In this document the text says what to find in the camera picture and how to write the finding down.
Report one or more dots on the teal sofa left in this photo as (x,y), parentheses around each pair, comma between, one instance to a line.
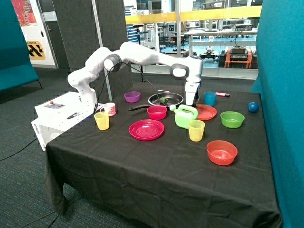
(15,66)

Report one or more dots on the green plastic bowl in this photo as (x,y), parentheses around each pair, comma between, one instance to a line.
(231,119)

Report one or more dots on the orange plastic bowl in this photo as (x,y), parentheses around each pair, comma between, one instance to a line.
(221,152)

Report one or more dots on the yellow black hazard sign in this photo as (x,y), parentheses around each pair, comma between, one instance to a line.
(36,51)

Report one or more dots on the yellow cup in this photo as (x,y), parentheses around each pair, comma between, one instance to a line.
(196,130)
(102,120)

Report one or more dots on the yellow cup left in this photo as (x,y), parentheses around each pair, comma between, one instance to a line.
(102,120)

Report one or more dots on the green toy watering can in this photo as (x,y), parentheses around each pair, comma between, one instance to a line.
(184,114)

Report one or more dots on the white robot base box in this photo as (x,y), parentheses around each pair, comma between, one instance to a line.
(58,115)

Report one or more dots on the teal partition right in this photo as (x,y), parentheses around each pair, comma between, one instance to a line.
(280,81)

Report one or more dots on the blue ball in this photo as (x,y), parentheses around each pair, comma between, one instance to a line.
(253,107)

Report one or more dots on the black frying pan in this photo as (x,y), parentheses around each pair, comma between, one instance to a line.
(173,99)

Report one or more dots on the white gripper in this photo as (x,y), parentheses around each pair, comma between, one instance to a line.
(192,93)

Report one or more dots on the purple plastic bowl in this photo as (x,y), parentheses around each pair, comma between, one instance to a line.
(132,96)

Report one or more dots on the green broccoli toy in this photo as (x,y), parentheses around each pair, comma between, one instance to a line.
(163,100)

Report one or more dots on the yellow cup front right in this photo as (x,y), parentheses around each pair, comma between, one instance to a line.
(196,130)

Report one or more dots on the red poster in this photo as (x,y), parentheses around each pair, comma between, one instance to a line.
(24,12)

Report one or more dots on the black tablecloth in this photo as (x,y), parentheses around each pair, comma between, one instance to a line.
(169,182)

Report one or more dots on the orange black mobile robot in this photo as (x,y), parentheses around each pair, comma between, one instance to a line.
(238,57)

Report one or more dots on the pink plastic bowl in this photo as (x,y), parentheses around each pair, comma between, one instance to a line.
(157,112)

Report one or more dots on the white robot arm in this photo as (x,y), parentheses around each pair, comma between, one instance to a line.
(189,68)

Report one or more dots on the orange plastic plate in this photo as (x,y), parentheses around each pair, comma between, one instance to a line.
(206,112)

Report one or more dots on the pink patterned mug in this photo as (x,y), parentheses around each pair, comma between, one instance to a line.
(110,108)

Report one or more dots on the pink plastic plate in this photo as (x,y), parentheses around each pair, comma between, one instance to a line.
(146,130)

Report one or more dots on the pink marker pen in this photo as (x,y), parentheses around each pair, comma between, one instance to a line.
(222,94)

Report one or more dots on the blue plastic cup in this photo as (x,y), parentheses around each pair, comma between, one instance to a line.
(210,98)

